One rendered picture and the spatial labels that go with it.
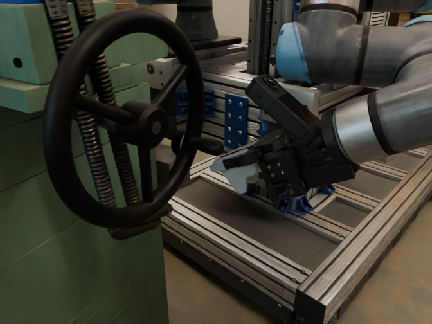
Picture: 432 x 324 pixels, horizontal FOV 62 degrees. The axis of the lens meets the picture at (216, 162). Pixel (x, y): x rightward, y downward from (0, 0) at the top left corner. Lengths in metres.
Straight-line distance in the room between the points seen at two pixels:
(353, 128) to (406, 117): 0.05
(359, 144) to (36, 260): 0.53
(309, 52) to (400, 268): 1.23
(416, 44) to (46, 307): 0.70
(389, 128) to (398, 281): 1.17
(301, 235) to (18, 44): 1.04
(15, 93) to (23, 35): 0.07
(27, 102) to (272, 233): 0.97
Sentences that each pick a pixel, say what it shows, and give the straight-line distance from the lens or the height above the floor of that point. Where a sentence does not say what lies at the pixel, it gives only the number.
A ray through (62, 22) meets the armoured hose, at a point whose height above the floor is 0.94.
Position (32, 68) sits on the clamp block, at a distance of 0.49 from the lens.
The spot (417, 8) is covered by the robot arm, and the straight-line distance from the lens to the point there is 0.96.
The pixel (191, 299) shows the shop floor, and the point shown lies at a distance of 1.34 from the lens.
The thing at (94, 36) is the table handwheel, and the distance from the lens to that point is 0.42.
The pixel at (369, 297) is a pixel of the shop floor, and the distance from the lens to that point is 1.44.
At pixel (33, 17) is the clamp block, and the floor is 0.95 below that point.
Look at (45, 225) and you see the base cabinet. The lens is 0.67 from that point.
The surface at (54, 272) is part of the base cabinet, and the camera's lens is 0.73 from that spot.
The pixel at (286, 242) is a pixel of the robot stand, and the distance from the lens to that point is 1.25.
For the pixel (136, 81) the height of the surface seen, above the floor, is 0.81.
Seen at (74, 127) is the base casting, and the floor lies 0.76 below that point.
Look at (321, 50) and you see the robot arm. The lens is 0.49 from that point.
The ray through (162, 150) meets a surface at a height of 0.62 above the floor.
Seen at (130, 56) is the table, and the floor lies 0.86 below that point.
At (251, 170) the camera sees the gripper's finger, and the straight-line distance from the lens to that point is 0.51.
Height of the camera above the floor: 0.98
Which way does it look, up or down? 26 degrees down
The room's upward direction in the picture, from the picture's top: straight up
